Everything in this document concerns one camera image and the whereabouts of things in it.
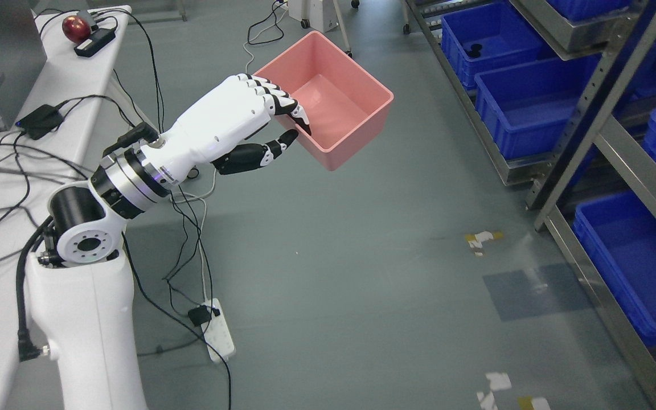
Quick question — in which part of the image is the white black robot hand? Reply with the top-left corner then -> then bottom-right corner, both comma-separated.
141,73 -> 311,184

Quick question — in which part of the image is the pink plastic storage box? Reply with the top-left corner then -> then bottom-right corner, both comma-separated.
256,31 -> 394,171

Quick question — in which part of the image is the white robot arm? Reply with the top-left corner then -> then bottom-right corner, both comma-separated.
15,122 -> 167,409

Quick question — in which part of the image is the blue bin far shelf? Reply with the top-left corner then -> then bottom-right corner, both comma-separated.
440,1 -> 548,92

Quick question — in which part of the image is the blue bin shelf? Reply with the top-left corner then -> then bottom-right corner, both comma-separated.
475,54 -> 601,160
440,1 -> 548,92

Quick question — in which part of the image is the black small device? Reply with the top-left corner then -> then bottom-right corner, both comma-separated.
73,28 -> 116,58

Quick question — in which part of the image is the red apple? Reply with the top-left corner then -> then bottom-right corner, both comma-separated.
61,15 -> 91,45

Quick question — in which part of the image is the black power adapter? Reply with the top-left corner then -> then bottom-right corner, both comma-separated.
15,104 -> 64,141

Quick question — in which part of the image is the white power strip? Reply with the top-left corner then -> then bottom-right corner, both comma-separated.
202,298 -> 236,363

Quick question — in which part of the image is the blue bin near right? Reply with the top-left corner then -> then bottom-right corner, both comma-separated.
572,191 -> 656,346

